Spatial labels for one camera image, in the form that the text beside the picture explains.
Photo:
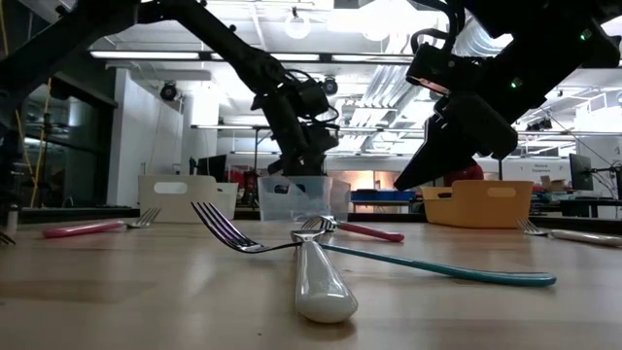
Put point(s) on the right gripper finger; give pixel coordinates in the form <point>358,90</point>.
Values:
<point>431,131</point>
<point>461,141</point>

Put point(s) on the clear plastic bin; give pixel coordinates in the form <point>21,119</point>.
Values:
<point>291,204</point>

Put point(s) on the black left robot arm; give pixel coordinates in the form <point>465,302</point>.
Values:
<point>73,34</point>

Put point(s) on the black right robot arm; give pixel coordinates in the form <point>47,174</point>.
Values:
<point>559,29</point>

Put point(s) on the black folding table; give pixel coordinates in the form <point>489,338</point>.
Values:
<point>256,146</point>

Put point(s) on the person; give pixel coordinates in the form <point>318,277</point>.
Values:
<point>466,175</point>

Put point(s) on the black track light cluster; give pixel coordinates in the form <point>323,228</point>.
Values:
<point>539,125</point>

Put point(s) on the black computer monitor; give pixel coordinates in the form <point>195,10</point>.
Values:
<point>214,167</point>
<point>580,172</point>

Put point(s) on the orange plastic bin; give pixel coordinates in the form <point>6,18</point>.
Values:
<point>476,209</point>

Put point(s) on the blue storage crates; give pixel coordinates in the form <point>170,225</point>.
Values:
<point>384,195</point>

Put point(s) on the fluorescent ceiling light strip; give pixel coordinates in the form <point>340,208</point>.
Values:
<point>146,55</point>
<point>296,57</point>

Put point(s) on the white plastic bin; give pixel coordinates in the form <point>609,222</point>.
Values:
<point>194,204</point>

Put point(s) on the cardboard box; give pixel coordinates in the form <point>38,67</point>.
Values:
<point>554,185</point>

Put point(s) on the round pendant lamp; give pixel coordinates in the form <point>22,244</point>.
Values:
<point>297,26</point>

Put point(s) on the black ceiling spotlight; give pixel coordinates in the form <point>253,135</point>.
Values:
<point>168,91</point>

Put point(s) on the white bottle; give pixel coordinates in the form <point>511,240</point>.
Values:
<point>12,221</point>

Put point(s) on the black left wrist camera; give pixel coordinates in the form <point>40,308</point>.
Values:
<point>311,97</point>

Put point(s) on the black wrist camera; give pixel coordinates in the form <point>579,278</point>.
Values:
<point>430,68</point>
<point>311,97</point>

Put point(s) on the black ceiling camera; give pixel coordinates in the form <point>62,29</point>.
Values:
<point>331,86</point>

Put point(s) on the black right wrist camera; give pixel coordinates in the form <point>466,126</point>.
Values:
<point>430,68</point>

